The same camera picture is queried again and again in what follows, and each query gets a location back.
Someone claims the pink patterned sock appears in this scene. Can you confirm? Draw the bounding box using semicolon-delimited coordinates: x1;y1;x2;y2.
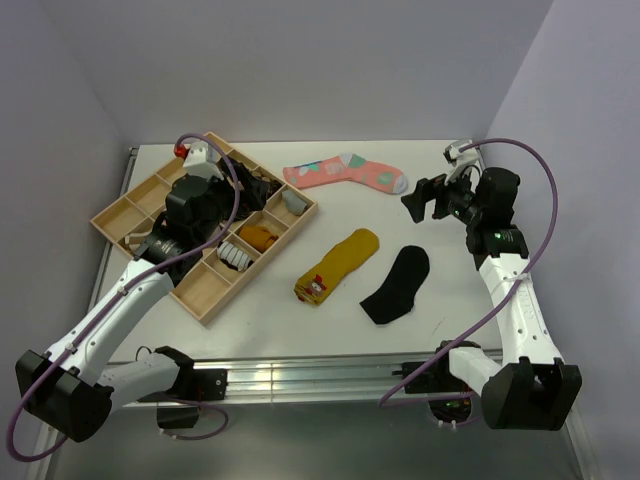
283;153;409;195

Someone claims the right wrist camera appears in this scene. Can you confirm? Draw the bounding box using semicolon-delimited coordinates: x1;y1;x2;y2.
443;140;481;184

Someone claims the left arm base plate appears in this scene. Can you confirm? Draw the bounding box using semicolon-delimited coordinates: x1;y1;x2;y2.
141;368;228;402

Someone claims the mustard yellow sock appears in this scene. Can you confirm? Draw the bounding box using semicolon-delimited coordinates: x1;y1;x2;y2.
293;228;379;306

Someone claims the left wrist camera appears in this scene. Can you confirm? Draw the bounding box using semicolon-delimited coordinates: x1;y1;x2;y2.
174;141;224;181

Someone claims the rolled brown white sock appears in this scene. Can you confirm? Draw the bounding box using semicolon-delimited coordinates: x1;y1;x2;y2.
124;231;151;255

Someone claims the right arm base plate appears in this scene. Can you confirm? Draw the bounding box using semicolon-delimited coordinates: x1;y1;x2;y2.
404;359;471;394

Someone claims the rolled white striped sock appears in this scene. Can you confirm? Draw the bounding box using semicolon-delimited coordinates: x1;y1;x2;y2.
216;241;254;272

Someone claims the rolled mustard sock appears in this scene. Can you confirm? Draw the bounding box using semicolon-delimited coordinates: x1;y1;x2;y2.
238;225;279;253

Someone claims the rolled grey sock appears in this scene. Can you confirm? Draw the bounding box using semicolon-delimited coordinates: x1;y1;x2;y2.
282;190;308;216

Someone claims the black sock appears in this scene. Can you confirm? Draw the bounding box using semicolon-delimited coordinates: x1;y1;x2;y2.
360;245;430;325

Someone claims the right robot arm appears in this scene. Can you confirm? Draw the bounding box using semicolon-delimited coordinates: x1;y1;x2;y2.
402;168;582;431

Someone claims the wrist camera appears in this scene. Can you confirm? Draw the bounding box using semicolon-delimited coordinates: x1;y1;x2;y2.
443;140;481;184
174;141;224;181

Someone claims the wooden compartment tray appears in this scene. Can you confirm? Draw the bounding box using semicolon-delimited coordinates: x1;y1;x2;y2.
91;132;318;325

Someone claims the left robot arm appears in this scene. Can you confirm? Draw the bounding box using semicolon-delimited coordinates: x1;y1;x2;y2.
15;161;271;442

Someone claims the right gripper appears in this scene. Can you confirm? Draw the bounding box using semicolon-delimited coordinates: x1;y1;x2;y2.
401;163;484;226

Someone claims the aluminium frame rail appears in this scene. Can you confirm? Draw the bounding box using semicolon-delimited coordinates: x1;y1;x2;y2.
194;352;432;406

